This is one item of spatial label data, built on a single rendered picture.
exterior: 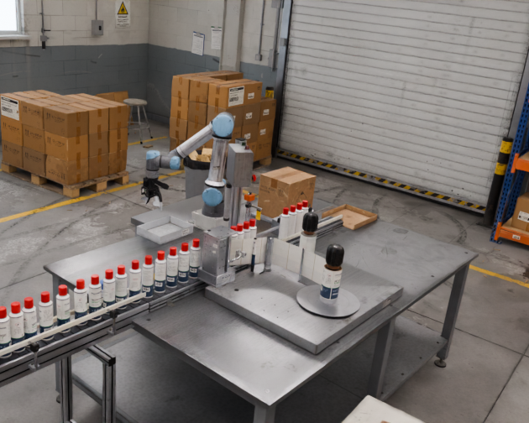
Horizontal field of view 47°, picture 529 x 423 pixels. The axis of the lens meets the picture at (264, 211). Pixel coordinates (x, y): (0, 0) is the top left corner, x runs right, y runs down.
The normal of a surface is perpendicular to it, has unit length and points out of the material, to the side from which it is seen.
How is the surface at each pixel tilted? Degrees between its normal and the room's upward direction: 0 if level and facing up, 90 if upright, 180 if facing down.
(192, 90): 90
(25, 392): 0
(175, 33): 90
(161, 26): 90
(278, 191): 90
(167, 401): 1
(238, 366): 0
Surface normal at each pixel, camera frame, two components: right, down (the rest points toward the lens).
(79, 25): 0.81, 0.28
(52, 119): -0.55, 0.25
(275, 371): 0.10, -0.93
